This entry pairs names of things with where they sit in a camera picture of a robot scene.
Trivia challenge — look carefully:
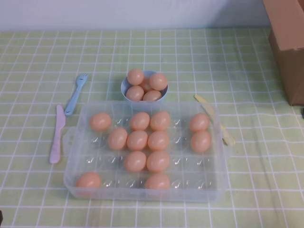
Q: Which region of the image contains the orange plastic egg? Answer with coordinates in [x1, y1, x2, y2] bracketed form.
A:
[127, 68, 145, 86]
[147, 131, 170, 151]
[144, 173, 171, 190]
[190, 131, 212, 153]
[129, 112, 151, 131]
[149, 73, 168, 91]
[126, 130, 149, 151]
[125, 85, 145, 101]
[140, 77, 154, 93]
[142, 90, 162, 102]
[150, 111, 171, 131]
[189, 113, 210, 133]
[75, 172, 101, 189]
[146, 151, 171, 173]
[107, 128, 128, 151]
[123, 151, 147, 173]
[89, 112, 112, 131]

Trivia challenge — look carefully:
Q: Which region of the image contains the transparent plastic egg box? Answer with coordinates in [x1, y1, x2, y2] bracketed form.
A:
[62, 101, 231, 204]

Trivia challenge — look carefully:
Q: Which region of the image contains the brown cardboard box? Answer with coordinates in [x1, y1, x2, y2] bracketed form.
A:
[262, 0, 304, 106]

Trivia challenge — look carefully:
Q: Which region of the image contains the light blue bowl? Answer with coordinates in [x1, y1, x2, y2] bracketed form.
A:
[121, 70, 169, 111]

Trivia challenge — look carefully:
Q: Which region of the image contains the light blue plastic fork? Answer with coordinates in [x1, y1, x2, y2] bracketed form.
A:
[64, 73, 89, 116]

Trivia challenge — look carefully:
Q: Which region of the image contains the pink plastic knife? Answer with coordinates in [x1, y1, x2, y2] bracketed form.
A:
[49, 104, 66, 164]

